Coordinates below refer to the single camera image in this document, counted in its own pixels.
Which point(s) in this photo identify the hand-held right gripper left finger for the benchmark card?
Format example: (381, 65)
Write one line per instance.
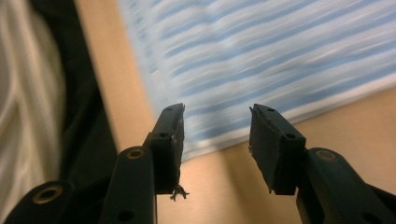
(168, 149)

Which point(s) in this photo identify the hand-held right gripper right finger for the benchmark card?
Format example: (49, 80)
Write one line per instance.
(274, 152)

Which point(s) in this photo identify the blue white striped cloth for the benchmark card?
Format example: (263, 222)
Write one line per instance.
(264, 62)

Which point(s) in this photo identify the dark cloth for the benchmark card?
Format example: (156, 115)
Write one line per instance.
(84, 118)

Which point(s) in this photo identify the white curtain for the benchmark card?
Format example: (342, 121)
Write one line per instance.
(28, 93)

